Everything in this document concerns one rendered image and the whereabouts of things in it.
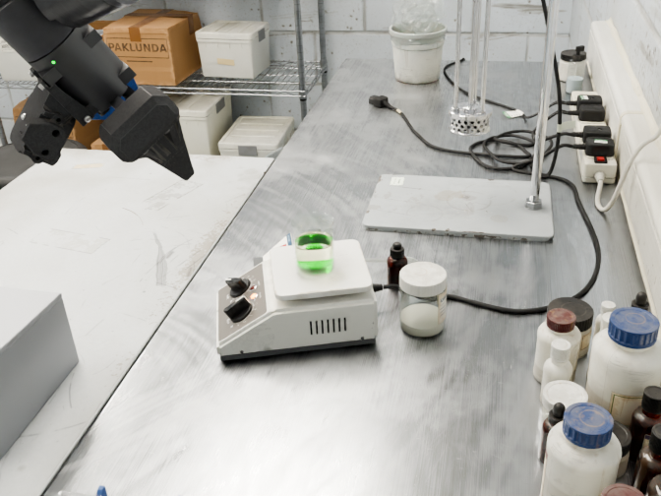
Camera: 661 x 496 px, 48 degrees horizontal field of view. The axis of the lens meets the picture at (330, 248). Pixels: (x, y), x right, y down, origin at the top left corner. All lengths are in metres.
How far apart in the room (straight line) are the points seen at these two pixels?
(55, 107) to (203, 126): 2.55
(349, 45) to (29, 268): 2.33
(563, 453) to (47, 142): 0.51
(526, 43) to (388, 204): 2.08
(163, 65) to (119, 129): 2.55
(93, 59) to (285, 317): 0.40
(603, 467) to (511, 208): 0.64
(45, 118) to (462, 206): 0.78
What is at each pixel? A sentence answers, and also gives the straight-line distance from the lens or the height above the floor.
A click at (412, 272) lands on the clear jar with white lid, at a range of 0.94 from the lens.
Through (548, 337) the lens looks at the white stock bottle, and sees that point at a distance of 0.87.
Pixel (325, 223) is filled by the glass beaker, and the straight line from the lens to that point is 0.92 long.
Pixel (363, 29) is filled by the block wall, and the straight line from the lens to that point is 3.31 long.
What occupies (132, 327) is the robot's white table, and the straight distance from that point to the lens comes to 1.04.
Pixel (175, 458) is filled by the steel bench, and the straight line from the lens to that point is 0.83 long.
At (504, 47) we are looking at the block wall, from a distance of 3.27.
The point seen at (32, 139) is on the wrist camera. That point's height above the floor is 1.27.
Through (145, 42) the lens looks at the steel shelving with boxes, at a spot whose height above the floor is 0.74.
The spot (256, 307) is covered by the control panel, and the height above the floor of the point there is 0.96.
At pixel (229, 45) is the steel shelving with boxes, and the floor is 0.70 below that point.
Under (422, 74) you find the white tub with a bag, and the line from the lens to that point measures 1.88.
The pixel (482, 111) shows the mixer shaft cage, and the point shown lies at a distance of 1.18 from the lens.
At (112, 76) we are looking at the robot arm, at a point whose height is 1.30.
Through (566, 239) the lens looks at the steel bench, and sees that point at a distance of 1.20.
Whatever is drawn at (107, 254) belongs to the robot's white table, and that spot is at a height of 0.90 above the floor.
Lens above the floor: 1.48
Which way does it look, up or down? 30 degrees down
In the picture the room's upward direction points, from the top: 3 degrees counter-clockwise
